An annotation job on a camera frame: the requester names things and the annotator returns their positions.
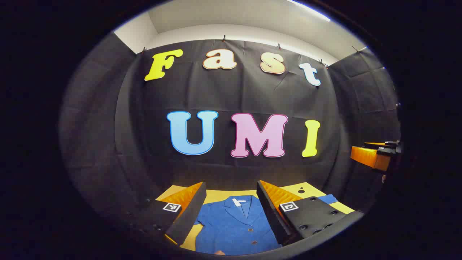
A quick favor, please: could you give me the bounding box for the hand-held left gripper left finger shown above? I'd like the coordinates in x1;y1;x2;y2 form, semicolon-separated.
123;182;207;247

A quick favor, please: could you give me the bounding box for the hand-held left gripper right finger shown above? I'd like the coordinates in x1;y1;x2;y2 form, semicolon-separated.
256;180;364;247

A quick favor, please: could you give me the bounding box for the blue corduroy jacket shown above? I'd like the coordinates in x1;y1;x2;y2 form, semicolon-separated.
194;194;339;256

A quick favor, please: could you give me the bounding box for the row of backdrop clips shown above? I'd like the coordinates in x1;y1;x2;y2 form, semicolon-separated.
141;35;362;70

